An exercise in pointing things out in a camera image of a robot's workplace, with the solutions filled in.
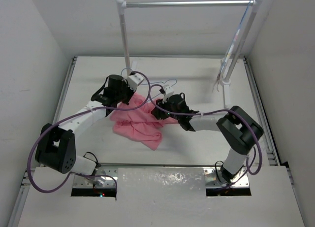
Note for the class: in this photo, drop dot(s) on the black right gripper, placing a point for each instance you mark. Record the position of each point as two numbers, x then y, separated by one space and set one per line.
159 114

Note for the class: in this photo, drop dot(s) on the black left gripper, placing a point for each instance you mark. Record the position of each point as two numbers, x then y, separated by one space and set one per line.
131 91

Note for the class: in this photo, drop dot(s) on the pink t shirt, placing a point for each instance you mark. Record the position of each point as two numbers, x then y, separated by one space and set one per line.
140 125

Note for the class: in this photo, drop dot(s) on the blue wire hanger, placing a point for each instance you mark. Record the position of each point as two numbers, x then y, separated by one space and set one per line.
162 83

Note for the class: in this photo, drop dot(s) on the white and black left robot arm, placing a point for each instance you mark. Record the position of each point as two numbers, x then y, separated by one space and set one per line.
57 147

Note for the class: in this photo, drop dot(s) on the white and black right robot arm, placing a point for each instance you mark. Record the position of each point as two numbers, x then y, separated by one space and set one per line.
239 129

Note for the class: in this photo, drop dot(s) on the white clothes rack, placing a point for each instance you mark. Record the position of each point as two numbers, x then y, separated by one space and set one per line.
202 27

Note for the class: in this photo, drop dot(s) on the white front cover panel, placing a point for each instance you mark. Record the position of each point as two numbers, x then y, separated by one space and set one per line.
168 197

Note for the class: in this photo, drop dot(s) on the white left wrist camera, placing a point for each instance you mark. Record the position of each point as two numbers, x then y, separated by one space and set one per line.
134 81

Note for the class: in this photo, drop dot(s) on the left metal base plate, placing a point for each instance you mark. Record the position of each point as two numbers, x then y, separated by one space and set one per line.
104 178

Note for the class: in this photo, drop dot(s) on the metal base plate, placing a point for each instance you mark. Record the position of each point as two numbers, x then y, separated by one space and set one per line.
214 180
104 178

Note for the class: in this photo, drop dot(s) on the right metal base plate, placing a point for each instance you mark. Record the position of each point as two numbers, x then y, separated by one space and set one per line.
214 180

